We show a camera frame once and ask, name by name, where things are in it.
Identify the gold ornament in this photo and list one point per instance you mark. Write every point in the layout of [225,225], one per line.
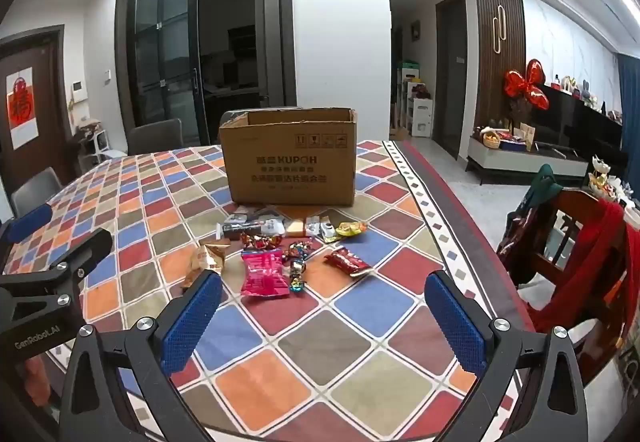
[602,179]

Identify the red gold wrapped candy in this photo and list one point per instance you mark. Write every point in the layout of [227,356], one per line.
[257,241]

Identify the white television cabinet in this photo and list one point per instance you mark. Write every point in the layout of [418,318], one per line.
[525,162]

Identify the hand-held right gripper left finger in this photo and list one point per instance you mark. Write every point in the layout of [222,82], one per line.
[192,317]

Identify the black sliding glass door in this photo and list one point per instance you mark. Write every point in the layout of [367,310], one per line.
[165,47]

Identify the wood slat wall panel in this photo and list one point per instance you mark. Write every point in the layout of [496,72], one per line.
[487,72]

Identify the fruit basket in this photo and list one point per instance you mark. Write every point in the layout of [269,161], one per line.
[490,138]

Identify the wooden chair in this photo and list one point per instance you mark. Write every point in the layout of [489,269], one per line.
[570,222]

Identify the dark room door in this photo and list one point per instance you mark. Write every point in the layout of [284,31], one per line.
[450,72]

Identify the colourful wrapped candy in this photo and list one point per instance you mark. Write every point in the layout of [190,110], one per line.
[297,247]
[297,283]
[297,266]

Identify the blue curtain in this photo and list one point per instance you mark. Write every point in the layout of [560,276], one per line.
[630,107]

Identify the black television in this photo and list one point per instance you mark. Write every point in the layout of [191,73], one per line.
[575,122]

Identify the red snack packet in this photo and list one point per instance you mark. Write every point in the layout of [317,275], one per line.
[347,262]

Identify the white corridor shelf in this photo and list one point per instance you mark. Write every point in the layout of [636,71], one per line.
[417,112]

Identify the brown cardboard box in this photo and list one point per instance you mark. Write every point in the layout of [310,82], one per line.
[290,162]

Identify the red bow balloon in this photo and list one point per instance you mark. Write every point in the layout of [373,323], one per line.
[520,84]

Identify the gold snack packet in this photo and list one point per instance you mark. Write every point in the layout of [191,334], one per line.
[210,257]

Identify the brown door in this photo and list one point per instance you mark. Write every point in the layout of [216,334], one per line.
[50,72]

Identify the red garment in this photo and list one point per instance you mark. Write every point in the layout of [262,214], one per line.
[600,252]

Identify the green bag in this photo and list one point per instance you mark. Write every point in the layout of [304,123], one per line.
[542,187]

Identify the checkered tablecloth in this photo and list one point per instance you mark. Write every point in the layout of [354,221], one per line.
[350,312]

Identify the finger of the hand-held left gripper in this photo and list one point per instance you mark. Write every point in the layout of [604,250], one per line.
[30,222]
[85,247]

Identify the small wall picture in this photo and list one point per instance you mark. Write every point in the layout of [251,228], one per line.
[415,30]

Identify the white storage cart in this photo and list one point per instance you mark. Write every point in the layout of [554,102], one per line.
[97,144]

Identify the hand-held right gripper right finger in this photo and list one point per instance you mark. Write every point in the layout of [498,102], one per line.
[457,322]

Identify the small white snack packet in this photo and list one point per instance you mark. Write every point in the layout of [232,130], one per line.
[271,225]

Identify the pink snack packet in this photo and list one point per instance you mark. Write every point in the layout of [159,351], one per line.
[262,274]

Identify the white intercom panel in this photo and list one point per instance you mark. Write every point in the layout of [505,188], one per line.
[78,90]

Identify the red white door poster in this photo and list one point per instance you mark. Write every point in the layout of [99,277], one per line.
[21,107]

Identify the yellow egg snack packet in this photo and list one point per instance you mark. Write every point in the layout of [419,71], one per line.
[351,228]

